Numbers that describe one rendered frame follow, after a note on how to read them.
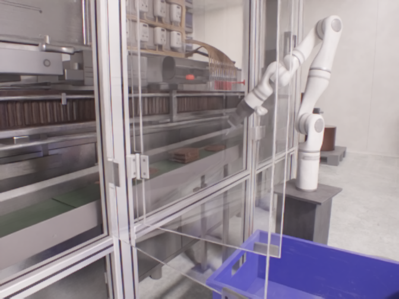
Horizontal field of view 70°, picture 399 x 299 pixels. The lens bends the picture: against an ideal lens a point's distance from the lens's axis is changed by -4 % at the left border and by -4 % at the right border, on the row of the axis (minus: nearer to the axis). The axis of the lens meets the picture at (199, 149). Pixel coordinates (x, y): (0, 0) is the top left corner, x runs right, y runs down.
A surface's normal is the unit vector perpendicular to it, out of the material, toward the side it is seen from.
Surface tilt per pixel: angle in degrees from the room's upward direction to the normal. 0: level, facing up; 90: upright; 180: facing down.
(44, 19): 90
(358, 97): 90
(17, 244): 90
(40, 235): 90
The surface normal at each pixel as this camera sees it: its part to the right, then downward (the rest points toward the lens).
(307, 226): -0.70, 0.14
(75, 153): 0.83, 0.11
